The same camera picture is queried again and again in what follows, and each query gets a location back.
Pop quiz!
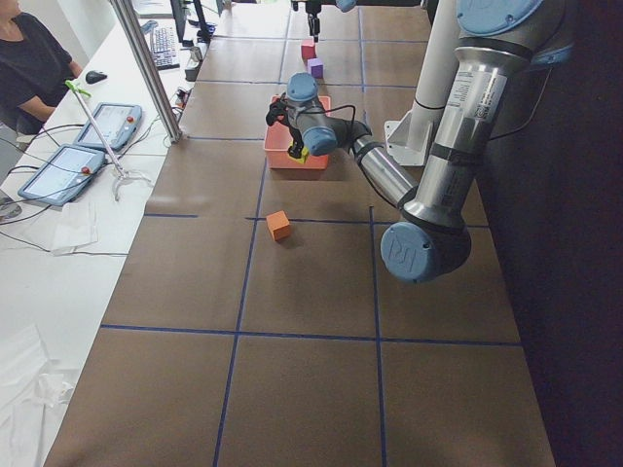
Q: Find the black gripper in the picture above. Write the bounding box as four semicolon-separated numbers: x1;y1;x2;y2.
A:
281;13;320;160

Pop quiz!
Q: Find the purple foam block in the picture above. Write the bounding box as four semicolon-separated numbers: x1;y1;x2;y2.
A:
307;57;324;79

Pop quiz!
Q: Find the yellow foam block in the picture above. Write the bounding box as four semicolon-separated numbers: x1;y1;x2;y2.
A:
287;144;310;164

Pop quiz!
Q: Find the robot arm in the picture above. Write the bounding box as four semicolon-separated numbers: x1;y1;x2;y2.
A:
290;0;430;43
266;1;577;282

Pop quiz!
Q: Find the pink plastic bin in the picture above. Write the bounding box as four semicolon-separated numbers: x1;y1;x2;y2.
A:
263;94;332;170

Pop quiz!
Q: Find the red foam block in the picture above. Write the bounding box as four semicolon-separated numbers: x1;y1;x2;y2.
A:
300;39;316;61

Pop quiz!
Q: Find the orange foam block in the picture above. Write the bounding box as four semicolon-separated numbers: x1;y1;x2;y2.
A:
266;210;291;241

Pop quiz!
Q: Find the black keyboard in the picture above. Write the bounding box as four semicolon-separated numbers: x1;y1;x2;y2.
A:
149;26;180;70

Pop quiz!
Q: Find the upper teach pendant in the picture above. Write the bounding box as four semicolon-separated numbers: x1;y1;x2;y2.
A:
74;102;142;151

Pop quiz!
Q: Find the teach pendant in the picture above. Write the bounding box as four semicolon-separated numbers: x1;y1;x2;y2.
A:
74;102;142;151
18;144;106;206

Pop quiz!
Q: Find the pink grabber stick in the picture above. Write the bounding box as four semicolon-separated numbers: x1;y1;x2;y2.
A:
64;80;154;201

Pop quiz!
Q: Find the black computer mouse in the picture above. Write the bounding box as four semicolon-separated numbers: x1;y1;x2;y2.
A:
85;70;107;85

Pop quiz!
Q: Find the lower teach pendant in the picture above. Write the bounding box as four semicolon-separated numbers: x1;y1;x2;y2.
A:
18;144;106;206

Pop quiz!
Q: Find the person in black shirt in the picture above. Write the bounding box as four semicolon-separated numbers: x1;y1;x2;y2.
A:
1;1;83;135

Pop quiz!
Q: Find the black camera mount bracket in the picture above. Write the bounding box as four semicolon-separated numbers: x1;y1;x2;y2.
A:
265;98;289;126

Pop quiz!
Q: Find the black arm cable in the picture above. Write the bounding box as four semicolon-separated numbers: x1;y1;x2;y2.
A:
272;94;371;132

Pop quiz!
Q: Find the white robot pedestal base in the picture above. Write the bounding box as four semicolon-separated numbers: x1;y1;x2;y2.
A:
384;0;459;166

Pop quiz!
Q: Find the aluminium frame post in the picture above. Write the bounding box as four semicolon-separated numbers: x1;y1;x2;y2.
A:
110;0;182;143

